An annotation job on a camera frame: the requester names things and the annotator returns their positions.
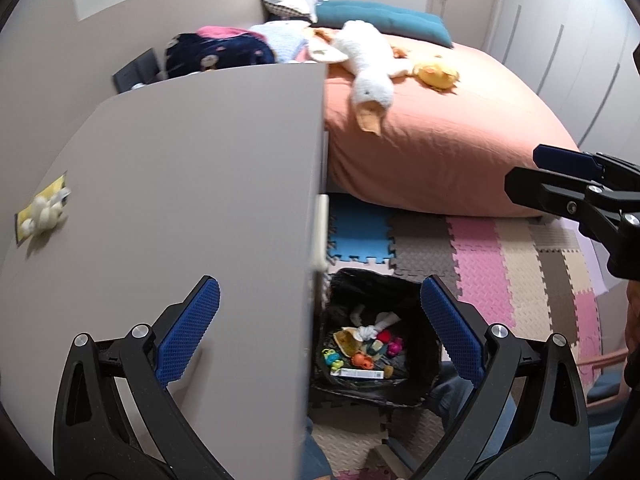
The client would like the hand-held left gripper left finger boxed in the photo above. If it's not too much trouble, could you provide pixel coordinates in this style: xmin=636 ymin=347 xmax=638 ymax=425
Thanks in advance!
xmin=52 ymin=275 xmax=236 ymax=480

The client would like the light blue blanket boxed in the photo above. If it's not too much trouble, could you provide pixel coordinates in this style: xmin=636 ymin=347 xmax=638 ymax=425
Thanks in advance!
xmin=248 ymin=21 xmax=321 ymax=63

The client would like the white goose plush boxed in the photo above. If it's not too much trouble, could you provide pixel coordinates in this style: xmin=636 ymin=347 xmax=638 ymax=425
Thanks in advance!
xmin=306 ymin=20 xmax=421 ymax=137

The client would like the white wardrobe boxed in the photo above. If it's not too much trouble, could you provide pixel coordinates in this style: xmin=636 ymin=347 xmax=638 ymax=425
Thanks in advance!
xmin=485 ymin=0 xmax=640 ymax=151

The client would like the small white plush toy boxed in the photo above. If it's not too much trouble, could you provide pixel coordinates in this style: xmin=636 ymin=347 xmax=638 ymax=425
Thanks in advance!
xmin=20 ymin=187 xmax=72 ymax=236

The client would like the navy printed blanket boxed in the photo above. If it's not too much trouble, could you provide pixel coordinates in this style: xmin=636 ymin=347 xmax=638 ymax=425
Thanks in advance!
xmin=164 ymin=32 xmax=277 ymax=80

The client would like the black chair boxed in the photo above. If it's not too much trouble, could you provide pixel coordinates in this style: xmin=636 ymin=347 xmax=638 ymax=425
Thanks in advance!
xmin=112 ymin=47 xmax=166 ymax=93

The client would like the person's right forearm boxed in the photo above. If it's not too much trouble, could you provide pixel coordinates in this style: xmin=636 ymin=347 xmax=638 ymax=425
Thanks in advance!
xmin=625 ymin=280 xmax=640 ymax=356

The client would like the bed with orange sheet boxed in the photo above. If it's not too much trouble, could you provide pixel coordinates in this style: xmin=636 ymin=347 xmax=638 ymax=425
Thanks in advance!
xmin=295 ymin=42 xmax=581 ymax=218

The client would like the yellow duck plush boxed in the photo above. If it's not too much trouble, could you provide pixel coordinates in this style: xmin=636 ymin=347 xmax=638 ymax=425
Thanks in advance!
xmin=412 ymin=57 xmax=461 ymax=93

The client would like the foam puzzle floor mat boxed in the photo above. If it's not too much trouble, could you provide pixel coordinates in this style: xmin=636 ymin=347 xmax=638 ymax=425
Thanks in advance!
xmin=307 ymin=192 xmax=608 ymax=480

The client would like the patterned pillow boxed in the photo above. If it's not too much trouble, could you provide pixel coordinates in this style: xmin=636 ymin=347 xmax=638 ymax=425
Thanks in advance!
xmin=261 ymin=0 xmax=328 ymax=23

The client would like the pink cloth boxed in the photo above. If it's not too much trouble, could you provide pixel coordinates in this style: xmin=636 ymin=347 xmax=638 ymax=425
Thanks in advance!
xmin=196 ymin=25 xmax=268 ymax=43

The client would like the white crumpled tissue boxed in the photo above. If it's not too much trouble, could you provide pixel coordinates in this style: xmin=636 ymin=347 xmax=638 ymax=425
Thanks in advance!
xmin=350 ymin=310 xmax=402 ymax=341

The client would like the person's left leg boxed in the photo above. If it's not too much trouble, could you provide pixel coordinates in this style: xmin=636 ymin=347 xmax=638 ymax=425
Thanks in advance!
xmin=300 ymin=417 xmax=333 ymax=480

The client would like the yellow packet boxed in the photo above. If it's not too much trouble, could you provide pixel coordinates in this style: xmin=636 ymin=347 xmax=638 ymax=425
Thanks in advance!
xmin=14 ymin=172 xmax=71 ymax=247

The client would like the white table bar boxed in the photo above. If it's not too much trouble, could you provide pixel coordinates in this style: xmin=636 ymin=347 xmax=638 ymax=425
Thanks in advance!
xmin=312 ymin=195 xmax=331 ymax=273

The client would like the bin with black bag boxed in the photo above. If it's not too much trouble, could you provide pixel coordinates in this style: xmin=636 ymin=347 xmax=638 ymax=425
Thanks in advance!
xmin=309 ymin=267 xmax=443 ymax=408

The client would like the long white cardboard box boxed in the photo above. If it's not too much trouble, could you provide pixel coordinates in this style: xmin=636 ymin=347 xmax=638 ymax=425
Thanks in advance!
xmin=331 ymin=366 xmax=386 ymax=381

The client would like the teal cushion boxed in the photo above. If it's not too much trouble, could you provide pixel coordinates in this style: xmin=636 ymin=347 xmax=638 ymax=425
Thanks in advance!
xmin=315 ymin=0 xmax=453 ymax=48

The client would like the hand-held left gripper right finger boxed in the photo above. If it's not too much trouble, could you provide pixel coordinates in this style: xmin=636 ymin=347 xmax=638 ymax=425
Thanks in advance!
xmin=410 ymin=275 xmax=591 ymax=480

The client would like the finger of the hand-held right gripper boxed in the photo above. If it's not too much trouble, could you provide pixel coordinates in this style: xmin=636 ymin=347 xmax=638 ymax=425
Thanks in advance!
xmin=532 ymin=144 xmax=640 ymax=196
xmin=504 ymin=166 xmax=632 ymax=256

